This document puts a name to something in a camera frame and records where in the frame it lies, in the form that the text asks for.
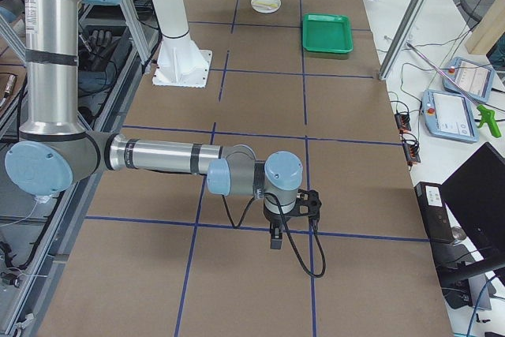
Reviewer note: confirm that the black computer box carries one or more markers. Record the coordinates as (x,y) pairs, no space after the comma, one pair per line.
(433,212)

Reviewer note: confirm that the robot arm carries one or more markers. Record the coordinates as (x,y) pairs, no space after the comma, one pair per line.
(55,151)

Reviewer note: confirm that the green plastic tray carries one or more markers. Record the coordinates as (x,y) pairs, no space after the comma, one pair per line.
(327,33)

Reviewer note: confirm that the black usb hub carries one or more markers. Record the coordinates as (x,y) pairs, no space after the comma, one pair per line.
(411,154)
(402,121)

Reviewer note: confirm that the near teach pendant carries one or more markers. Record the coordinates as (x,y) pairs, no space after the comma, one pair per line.
(449,116)

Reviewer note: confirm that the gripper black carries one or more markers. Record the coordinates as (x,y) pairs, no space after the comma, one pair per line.
(274,218)

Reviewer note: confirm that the aluminium profile post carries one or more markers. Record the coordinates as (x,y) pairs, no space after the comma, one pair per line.
(400,38)

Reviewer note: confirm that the far teach pendant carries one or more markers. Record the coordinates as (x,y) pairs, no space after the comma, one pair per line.
(472,77)

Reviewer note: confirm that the teach pendant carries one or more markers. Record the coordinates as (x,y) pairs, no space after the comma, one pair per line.
(472,77)
(449,116)

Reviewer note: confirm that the yellow plastic spoon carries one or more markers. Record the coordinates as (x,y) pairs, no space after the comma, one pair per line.
(268,7)

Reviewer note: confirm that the black monitor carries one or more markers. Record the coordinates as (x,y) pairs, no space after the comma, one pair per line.
(474,194)

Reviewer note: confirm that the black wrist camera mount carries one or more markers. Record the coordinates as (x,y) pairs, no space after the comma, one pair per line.
(307,204)

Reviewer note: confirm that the white camera stand pillar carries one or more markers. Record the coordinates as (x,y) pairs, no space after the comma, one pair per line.
(180,62)

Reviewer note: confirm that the white round plate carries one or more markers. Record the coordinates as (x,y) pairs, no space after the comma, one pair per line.
(266,2)

